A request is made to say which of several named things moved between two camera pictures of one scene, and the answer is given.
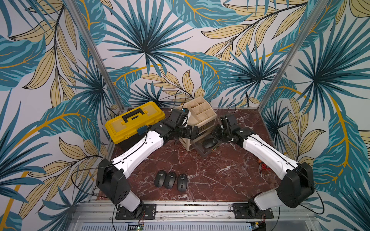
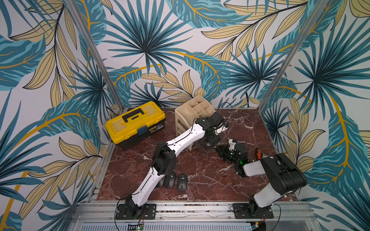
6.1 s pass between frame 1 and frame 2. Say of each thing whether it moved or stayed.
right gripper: moved
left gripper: moved
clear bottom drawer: stayed
